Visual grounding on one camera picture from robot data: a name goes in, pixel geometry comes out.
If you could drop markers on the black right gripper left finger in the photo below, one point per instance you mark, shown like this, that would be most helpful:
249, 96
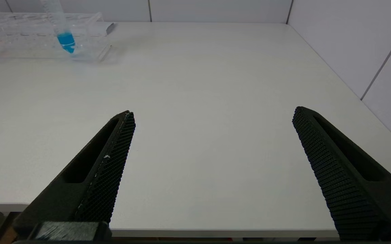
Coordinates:
80, 196

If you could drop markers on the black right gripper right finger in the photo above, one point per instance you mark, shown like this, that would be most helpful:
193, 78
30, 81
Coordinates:
351, 189

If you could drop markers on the test tube with blue pigment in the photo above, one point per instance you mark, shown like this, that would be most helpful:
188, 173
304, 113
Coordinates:
66, 40

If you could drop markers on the clear acrylic test tube rack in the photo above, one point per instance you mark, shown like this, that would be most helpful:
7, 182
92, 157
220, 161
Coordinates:
19, 37

